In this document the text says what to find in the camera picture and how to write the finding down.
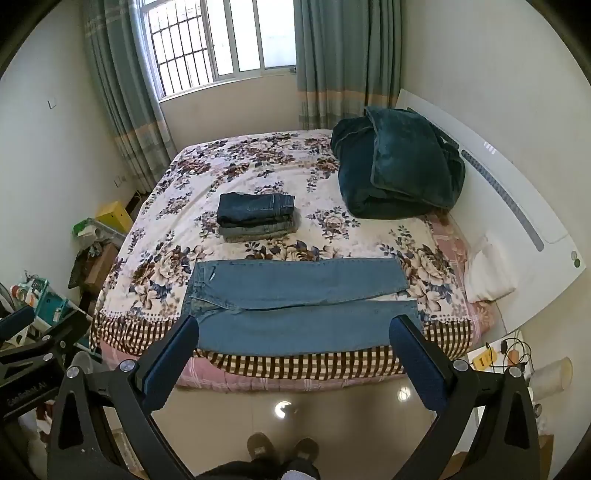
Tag person's left slipper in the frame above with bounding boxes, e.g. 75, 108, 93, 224
246, 432, 274, 460

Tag black cable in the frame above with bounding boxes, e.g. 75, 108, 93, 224
488, 338, 533, 371

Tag barred window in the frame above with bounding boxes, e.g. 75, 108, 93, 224
137, 0, 299, 100

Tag white nightstand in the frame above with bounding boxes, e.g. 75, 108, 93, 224
465, 329, 556, 480

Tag dark blue folded jeans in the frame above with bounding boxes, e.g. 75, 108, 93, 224
218, 192, 296, 227

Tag teal striped curtain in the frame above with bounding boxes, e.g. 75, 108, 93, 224
83, 0, 179, 195
293, 0, 403, 133

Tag person's slipper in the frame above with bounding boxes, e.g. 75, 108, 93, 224
294, 438, 321, 463
246, 432, 274, 460

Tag floral printed blanket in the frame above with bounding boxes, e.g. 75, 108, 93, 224
90, 129, 476, 376

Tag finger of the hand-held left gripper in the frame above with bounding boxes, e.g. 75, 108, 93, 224
0, 323, 77, 370
0, 306, 37, 344

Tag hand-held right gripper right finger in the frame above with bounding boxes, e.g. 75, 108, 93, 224
389, 315, 542, 480

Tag yellow box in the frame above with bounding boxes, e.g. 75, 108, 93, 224
95, 201, 135, 234

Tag person's right slipper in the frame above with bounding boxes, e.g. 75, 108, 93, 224
294, 438, 321, 463

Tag green and white container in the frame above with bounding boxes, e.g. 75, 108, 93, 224
72, 219, 126, 247

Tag light blue jeans pants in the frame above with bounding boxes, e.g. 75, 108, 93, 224
181, 257, 423, 357

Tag brown cardboard box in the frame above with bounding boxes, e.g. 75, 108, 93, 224
82, 242, 122, 296

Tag grey-blue folded jeans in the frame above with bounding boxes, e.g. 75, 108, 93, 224
219, 217, 297, 241

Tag teal box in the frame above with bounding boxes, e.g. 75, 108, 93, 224
25, 276, 86, 326

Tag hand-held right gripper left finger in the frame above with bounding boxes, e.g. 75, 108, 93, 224
46, 315, 200, 480

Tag person's dark trouser legs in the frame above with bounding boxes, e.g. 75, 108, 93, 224
193, 456, 322, 480

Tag white pillow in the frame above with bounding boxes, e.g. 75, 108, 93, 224
463, 234, 518, 304

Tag white headboard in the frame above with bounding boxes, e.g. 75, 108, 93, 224
396, 88, 585, 334

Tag bed with pink sheet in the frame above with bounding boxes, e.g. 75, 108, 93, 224
95, 203, 502, 394

